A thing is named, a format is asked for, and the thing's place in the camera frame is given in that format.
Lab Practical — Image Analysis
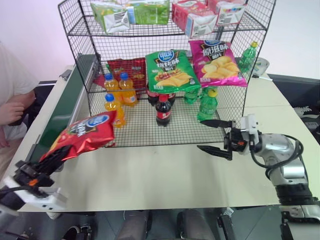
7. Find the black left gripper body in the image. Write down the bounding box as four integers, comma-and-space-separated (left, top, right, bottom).
12, 159, 55, 189

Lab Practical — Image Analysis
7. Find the black side table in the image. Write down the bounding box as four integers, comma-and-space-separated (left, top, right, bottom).
266, 73, 320, 146

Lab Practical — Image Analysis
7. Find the red drink carton pack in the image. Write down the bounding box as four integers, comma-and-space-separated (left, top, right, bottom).
171, 0, 219, 39
206, 0, 248, 27

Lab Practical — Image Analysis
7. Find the dark rounded shape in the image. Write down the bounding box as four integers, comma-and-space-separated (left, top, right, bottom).
116, 209, 151, 240
176, 209, 216, 240

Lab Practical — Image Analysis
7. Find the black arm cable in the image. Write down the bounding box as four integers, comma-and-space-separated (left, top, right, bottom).
0, 184, 31, 195
249, 134, 305, 177

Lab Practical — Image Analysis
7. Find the person's white shirt torso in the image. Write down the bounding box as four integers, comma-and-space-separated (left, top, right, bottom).
0, 40, 36, 106

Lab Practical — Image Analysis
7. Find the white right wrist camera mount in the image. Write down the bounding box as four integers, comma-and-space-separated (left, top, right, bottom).
231, 114, 263, 151

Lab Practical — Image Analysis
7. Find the black wire shelf rack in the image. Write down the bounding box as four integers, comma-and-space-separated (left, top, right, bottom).
57, 0, 277, 148

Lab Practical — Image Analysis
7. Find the green potato chip bag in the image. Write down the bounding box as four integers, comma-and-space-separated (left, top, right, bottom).
145, 49, 202, 94

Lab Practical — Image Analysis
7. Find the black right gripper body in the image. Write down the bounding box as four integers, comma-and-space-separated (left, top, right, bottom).
223, 127, 251, 154

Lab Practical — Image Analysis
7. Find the dark red snack bag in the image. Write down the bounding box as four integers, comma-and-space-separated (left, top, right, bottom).
106, 57, 148, 89

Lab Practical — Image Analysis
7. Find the cola bottle red label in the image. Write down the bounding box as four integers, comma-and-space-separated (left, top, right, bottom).
166, 91, 177, 106
155, 94, 173, 127
146, 86, 161, 106

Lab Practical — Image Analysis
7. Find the red potato chip bag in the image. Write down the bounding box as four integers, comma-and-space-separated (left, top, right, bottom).
39, 109, 118, 163

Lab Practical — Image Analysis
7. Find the green conveyor belt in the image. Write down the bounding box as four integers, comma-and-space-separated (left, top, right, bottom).
24, 53, 101, 165

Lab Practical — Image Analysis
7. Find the black and white shoe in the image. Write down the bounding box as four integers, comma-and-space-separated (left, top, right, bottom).
61, 224, 91, 240

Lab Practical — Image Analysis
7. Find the pink potato chip bag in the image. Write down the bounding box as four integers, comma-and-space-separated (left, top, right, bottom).
188, 39, 249, 89

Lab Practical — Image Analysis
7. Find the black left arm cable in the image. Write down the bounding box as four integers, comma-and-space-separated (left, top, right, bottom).
0, 184, 31, 195

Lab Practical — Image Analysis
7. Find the green drink carton pack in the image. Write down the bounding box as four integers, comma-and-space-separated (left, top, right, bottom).
90, 0, 131, 35
125, 0, 171, 25

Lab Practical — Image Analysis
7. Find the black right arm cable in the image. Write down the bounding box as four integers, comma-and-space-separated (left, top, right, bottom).
249, 134, 305, 177

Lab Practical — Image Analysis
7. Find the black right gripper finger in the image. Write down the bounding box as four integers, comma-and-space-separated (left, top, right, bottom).
196, 144, 235, 162
199, 119, 237, 129

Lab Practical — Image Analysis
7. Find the orange soda bottle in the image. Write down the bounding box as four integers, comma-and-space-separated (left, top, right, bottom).
103, 72, 120, 94
118, 72, 139, 108
104, 93, 127, 129

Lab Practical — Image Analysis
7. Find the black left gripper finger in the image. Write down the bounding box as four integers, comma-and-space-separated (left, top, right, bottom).
36, 145, 74, 169
44, 159, 66, 178

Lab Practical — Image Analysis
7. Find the person's bare hand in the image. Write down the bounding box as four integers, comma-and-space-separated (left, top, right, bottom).
0, 100, 26, 127

